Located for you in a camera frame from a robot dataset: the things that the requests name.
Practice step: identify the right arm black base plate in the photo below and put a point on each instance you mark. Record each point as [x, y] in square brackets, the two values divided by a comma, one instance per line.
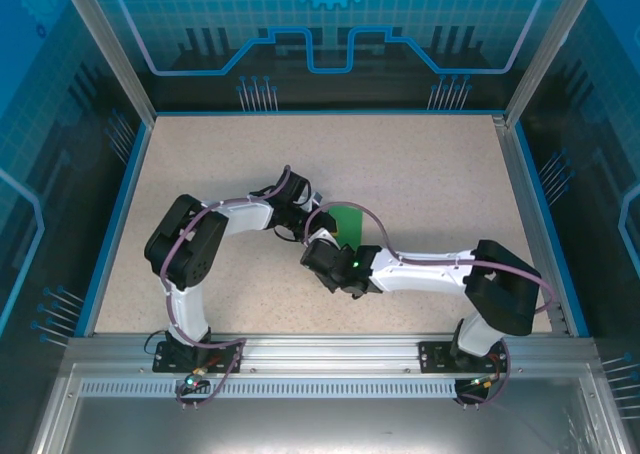
[435, 359]

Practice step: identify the aluminium side rail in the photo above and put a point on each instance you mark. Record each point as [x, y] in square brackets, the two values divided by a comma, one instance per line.
[520, 184]

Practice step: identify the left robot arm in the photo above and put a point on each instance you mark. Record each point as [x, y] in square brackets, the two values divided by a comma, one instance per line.
[185, 249]

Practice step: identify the aluminium mounting rail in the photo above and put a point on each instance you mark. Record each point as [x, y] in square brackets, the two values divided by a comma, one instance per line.
[325, 354]

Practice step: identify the aluminium frame post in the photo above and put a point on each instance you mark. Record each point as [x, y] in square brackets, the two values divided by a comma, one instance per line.
[107, 49]
[550, 49]

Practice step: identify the green square paper sheet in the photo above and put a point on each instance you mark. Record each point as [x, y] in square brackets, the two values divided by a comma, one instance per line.
[350, 224]

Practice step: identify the aluminium tray frame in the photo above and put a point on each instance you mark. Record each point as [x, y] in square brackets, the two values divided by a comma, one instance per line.
[320, 424]

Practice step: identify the blue table edge trim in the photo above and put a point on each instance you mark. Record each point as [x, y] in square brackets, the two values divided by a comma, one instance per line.
[537, 189]
[126, 199]

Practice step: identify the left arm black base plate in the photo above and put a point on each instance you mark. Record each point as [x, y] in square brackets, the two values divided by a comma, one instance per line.
[165, 361]

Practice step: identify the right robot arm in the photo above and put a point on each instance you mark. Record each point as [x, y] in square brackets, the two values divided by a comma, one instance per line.
[500, 294]

